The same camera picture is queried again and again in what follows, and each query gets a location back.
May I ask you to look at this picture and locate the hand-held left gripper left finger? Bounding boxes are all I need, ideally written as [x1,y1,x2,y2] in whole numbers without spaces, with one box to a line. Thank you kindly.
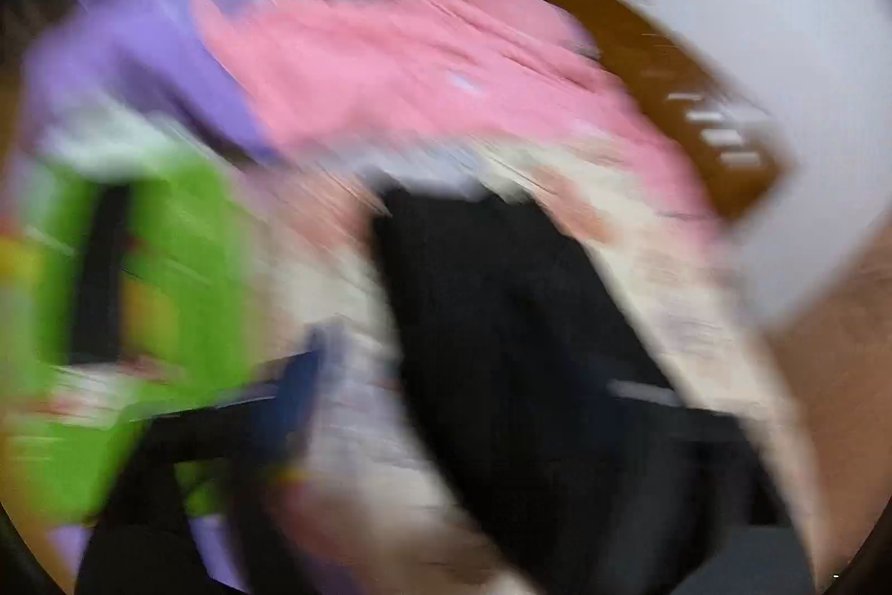
[73,323,342,595]

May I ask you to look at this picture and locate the purple cloth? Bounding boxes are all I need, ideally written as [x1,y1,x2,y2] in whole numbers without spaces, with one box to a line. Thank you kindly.
[24,0,283,167]

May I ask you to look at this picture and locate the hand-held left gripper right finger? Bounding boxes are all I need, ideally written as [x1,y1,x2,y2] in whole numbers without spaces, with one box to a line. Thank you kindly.
[592,375,792,530]

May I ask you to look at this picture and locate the pink blanket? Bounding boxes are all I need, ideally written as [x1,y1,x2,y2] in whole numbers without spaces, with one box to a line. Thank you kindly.
[187,0,722,234]

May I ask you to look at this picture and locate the black pants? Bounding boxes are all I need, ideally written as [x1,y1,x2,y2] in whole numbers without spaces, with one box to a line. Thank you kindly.
[369,185,705,595]

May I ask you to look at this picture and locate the brown wooden headboard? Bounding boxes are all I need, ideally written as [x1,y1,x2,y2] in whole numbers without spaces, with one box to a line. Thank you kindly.
[540,0,797,221]

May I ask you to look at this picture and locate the floral bed sheet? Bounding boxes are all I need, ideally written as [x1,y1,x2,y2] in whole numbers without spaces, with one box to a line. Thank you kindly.
[237,138,827,595]

